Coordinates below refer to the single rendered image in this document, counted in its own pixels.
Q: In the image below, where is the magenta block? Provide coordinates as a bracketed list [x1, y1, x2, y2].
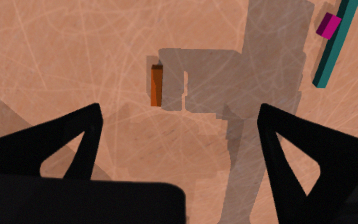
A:
[316, 13, 341, 40]

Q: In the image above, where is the turquoise rod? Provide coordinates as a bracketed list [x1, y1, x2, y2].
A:
[312, 0, 358, 88]

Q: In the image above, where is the orange-brown rod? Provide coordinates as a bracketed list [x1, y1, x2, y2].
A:
[151, 65, 163, 107]

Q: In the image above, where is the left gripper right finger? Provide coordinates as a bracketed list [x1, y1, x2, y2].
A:
[257, 103, 358, 224]

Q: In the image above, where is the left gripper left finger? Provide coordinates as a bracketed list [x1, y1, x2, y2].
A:
[0, 103, 103, 180]

